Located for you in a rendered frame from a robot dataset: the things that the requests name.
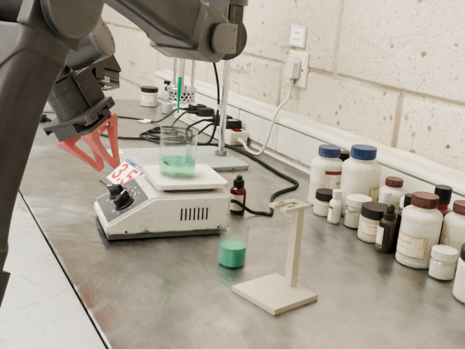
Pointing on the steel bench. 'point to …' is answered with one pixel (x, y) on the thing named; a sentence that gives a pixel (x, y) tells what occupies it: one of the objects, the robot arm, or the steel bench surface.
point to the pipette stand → (281, 285)
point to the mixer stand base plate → (206, 154)
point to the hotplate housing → (169, 213)
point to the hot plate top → (203, 175)
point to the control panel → (106, 205)
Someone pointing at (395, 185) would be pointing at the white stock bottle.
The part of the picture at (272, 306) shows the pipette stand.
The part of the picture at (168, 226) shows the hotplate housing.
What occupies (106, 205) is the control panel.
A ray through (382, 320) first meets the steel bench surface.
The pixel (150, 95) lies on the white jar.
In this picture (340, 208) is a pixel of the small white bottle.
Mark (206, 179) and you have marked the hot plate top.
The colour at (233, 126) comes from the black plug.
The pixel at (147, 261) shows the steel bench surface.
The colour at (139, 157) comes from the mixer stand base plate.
